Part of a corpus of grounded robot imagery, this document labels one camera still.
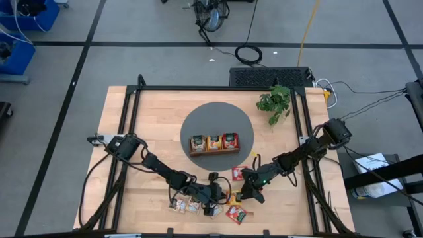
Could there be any white paper sheet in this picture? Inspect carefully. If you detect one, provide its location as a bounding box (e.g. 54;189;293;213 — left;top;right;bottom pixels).
350;151;405;200

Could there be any black coiled cable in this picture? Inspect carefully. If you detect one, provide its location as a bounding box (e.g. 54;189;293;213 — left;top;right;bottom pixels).
233;0;264;67

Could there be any red tea packet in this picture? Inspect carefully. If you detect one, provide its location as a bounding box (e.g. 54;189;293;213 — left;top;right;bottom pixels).
225;205;248;225
231;165;249;182
222;132;239;149

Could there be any blue plastic bin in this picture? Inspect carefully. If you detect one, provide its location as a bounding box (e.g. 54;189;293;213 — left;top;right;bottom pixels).
0;32;36;76
0;0;61;32

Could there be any black floor fan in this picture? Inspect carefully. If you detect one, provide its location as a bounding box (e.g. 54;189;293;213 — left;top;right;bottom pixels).
191;0;231;46

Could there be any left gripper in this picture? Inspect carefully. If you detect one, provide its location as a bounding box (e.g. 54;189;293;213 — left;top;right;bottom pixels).
191;183;225;217

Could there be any black caster base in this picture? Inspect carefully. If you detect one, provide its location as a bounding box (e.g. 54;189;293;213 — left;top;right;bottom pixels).
0;101;14;120

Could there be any orange tea packet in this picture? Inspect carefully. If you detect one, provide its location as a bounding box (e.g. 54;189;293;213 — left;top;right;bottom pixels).
207;134;223;151
227;190;244;206

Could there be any black aluminium table frame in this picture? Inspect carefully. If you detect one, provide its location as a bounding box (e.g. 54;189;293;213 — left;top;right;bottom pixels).
73;74;356;238

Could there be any white cable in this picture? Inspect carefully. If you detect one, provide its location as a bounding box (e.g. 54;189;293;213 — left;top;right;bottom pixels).
315;78;338;110

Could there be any black metal beam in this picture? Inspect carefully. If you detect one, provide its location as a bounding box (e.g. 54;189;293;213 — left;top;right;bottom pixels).
342;154;423;190

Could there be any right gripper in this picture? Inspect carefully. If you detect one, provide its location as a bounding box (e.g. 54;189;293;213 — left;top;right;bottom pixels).
240;177;266;204

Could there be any yellow cable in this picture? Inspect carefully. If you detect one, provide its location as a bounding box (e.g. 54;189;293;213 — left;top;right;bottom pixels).
296;0;321;68

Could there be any grey round mat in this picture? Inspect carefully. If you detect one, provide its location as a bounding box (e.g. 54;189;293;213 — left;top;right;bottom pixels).
180;101;255;172

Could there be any wooden tea box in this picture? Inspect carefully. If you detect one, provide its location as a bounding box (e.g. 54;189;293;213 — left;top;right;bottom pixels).
188;132;241;157

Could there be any potted green plant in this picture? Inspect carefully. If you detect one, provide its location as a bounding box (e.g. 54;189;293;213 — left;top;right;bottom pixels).
256;84;292;126

